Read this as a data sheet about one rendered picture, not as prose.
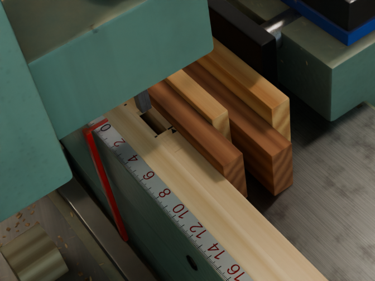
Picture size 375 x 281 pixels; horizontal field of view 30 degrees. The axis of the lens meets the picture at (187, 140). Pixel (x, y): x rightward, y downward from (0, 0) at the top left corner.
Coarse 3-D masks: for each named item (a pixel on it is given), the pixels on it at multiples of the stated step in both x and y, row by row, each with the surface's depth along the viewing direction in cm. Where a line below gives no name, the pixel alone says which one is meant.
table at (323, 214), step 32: (288, 96) 60; (320, 128) 57; (352, 128) 56; (320, 160) 55; (352, 160) 54; (256, 192) 53; (288, 192) 53; (320, 192) 53; (352, 192) 52; (128, 224) 60; (288, 224) 51; (320, 224) 51; (352, 224) 50; (160, 256) 55; (320, 256) 49; (352, 256) 49
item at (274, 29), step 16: (208, 0) 54; (224, 0) 54; (224, 16) 53; (240, 16) 53; (288, 16) 57; (224, 32) 54; (240, 32) 52; (256, 32) 51; (272, 32) 56; (240, 48) 53; (256, 48) 51; (272, 48) 51; (256, 64) 52; (272, 64) 52; (272, 80) 53
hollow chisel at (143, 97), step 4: (144, 92) 52; (136, 96) 52; (140, 96) 52; (144, 96) 53; (148, 96) 53; (136, 100) 53; (140, 100) 53; (144, 100) 53; (148, 100) 53; (136, 104) 54; (140, 104) 53; (144, 104) 53; (148, 104) 53; (140, 108) 53; (144, 108) 53; (148, 108) 54; (144, 112) 54
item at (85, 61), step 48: (48, 0) 44; (96, 0) 44; (144, 0) 43; (192, 0) 45; (48, 48) 41; (96, 48) 43; (144, 48) 45; (192, 48) 48; (48, 96) 43; (96, 96) 45
